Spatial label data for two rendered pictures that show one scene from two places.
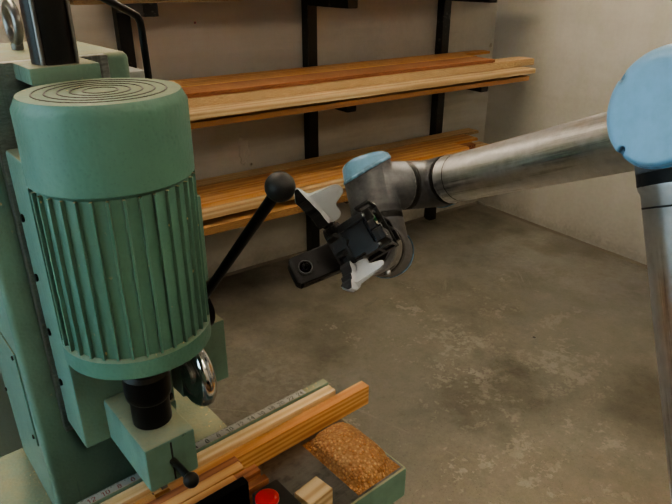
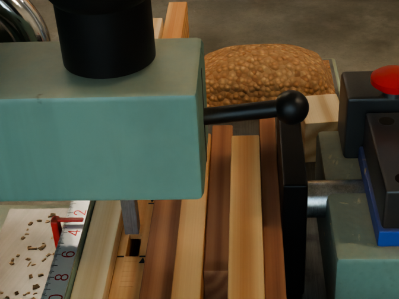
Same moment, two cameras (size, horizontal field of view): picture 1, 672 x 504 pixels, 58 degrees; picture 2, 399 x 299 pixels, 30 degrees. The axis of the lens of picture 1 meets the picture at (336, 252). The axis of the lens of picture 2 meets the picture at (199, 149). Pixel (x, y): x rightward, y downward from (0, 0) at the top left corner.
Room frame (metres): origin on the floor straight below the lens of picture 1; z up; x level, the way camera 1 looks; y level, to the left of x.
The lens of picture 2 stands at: (0.35, 0.47, 1.26)
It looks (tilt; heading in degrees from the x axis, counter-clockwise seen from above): 34 degrees down; 315
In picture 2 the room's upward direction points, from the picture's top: 4 degrees counter-clockwise
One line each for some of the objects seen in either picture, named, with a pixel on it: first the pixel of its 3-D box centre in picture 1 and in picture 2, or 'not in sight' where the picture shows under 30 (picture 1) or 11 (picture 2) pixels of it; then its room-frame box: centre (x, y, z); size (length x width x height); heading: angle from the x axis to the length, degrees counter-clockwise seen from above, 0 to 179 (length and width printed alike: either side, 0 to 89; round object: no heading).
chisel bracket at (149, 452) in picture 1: (152, 436); (86, 127); (0.66, 0.26, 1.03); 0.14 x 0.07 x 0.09; 40
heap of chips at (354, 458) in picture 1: (350, 447); (260, 66); (0.76, -0.02, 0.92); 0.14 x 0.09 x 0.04; 40
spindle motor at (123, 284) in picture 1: (122, 227); not in sight; (0.65, 0.25, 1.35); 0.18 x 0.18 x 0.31
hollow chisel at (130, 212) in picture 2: not in sight; (128, 199); (0.65, 0.25, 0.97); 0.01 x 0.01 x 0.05; 40
